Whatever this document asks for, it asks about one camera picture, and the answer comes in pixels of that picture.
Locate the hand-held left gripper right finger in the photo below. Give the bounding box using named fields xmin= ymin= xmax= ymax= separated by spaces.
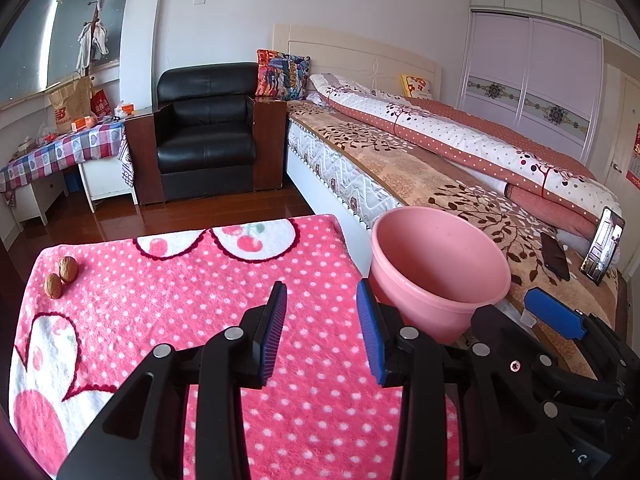
xmin=356 ymin=279 xmax=506 ymax=480

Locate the pink plastic bucket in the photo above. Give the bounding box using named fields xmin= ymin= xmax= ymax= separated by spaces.
xmin=369 ymin=208 xmax=512 ymax=346

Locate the yellow cushion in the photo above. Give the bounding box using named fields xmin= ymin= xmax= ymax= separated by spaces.
xmin=400 ymin=74 xmax=433 ymax=100

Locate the bed with floral bedding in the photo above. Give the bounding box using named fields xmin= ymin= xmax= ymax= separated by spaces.
xmin=287 ymin=100 xmax=621 ymax=376
xmin=285 ymin=122 xmax=401 ymax=233

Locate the white side table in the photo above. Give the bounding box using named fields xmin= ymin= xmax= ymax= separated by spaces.
xmin=77 ymin=152 xmax=140 ymax=213

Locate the colourful printed cushion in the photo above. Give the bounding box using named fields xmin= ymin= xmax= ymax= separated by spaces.
xmin=255 ymin=49 xmax=311 ymax=102

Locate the red wall calendar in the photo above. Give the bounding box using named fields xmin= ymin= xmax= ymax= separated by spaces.
xmin=626 ymin=122 xmax=640 ymax=183

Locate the white floral quilt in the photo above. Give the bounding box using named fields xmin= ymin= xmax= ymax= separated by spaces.
xmin=306 ymin=72 xmax=623 ymax=256

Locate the upright smartphone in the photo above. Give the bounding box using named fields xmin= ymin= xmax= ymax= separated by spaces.
xmin=580 ymin=206 xmax=626 ymax=286

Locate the black leather armchair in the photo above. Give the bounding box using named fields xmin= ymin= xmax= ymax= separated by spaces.
xmin=125 ymin=62 xmax=288 ymax=206

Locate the white door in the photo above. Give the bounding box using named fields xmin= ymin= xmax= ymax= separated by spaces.
xmin=600 ymin=67 xmax=640 ymax=201

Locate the white garment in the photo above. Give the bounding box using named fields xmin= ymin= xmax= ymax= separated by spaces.
xmin=76 ymin=20 xmax=110 ymax=73

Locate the cream bed headboard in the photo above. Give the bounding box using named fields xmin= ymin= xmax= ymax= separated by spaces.
xmin=272 ymin=23 xmax=443 ymax=111

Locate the black smartphone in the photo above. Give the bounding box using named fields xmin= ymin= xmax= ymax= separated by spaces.
xmin=540 ymin=232 xmax=572 ymax=282

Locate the red gift bag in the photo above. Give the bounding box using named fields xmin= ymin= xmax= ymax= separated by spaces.
xmin=90 ymin=89 xmax=115 ymax=120

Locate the wooden coat rack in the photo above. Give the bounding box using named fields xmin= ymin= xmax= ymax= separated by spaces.
xmin=80 ymin=0 xmax=101 ymax=81

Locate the brown paper bag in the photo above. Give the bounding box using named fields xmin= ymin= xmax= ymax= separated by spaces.
xmin=47 ymin=76 xmax=95 ymax=135

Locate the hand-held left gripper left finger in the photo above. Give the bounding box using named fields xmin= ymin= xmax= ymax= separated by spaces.
xmin=57 ymin=281 xmax=289 ymax=480

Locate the pink polka dot blanket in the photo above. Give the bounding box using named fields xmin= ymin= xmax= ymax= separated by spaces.
xmin=7 ymin=214 xmax=461 ymax=480

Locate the white wardrobe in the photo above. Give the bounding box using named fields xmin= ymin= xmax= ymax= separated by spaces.
xmin=457 ymin=0 xmax=621 ymax=161

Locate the checkered cloth side table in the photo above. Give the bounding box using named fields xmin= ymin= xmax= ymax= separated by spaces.
xmin=0 ymin=122 xmax=138 ymax=193

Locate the white bed frame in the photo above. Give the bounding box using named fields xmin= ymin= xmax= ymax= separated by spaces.
xmin=285 ymin=150 xmax=373 ymax=281

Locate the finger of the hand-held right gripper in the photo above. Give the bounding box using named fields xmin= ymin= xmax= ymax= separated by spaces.
xmin=471 ymin=304 xmax=622 ymax=422
xmin=524 ymin=287 xmax=629 ymax=386

